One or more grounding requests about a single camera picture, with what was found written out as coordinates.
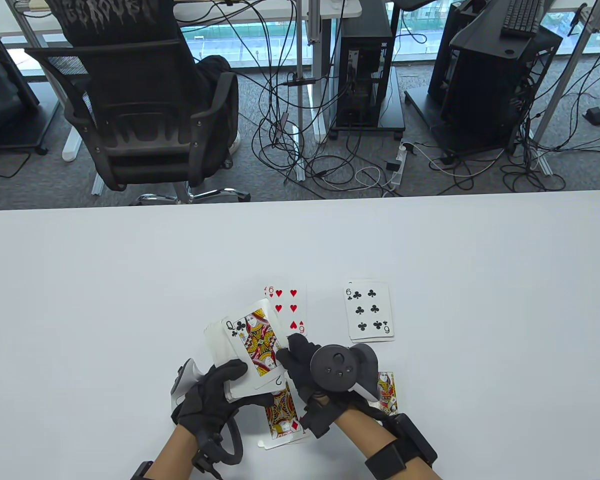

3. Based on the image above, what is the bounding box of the person's right hand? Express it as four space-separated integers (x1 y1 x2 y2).
276 333 388 423

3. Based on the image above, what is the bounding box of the person's left hand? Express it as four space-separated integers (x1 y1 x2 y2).
171 359 276 442

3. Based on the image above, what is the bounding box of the diamonds face playing card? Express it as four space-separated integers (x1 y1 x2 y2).
264 386 307 446

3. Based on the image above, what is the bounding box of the deck of playing cards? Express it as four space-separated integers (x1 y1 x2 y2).
203 298 291 401

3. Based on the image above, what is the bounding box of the single red diamond playing card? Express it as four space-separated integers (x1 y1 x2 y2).
257 434 301 451

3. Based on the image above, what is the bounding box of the spades face playing card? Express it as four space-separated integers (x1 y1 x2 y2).
377 371 398 416

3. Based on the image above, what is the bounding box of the person's right forearm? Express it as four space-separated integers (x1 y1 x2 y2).
335 407 443 480

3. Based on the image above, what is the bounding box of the person's left forearm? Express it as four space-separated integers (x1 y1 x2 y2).
150 425 201 480

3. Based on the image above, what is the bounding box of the white power strip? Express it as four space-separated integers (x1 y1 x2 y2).
390 141 417 190

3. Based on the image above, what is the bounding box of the black mesh office chair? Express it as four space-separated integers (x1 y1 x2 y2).
24 39 252 206

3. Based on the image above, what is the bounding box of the black wheeled computer stand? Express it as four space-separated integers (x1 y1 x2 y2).
329 65 407 141

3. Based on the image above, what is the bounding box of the large black computer case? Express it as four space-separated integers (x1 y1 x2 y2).
439 22 564 153

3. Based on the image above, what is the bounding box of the black computer tower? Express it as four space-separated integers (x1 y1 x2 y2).
427 0 486 106
336 0 396 128

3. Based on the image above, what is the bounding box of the black equipment cart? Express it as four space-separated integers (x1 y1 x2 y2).
0 29 51 157

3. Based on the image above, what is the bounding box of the black keyboard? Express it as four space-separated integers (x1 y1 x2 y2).
501 0 557 39

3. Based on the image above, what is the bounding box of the black wrist strap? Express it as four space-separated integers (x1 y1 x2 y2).
365 442 407 480

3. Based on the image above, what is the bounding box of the tangle of black cables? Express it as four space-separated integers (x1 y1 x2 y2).
414 112 600 193
250 0 397 193

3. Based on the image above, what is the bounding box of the white cable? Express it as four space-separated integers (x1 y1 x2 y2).
354 166 397 191

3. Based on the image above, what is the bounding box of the aluminium frame leg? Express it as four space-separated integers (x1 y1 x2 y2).
529 2 600 177
7 0 108 197

